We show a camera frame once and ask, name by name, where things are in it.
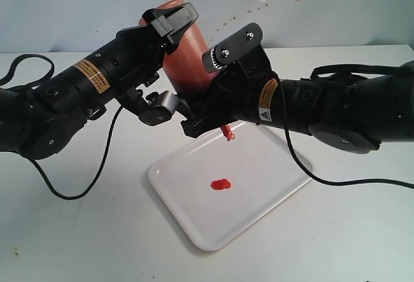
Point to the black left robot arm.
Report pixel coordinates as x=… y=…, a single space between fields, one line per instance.
x=38 y=119

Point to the red sauce squeeze bottle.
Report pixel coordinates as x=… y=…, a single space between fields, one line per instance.
x=184 y=67

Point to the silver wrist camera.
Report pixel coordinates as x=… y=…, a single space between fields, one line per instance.
x=153 y=109
x=232 y=48

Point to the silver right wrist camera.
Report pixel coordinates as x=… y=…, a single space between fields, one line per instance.
x=232 y=48

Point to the white rectangular plastic tray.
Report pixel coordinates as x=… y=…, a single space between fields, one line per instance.
x=257 y=163

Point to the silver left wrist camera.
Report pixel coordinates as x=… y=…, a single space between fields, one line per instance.
x=153 y=109

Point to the red sauce blob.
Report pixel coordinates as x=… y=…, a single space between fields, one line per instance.
x=221 y=184

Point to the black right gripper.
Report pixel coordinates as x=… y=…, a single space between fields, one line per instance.
x=243 y=90

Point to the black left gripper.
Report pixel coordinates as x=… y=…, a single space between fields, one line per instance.
x=131 y=59

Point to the white backdrop sheet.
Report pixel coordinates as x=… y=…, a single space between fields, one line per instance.
x=85 y=25

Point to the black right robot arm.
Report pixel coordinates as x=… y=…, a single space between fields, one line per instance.
x=351 y=107

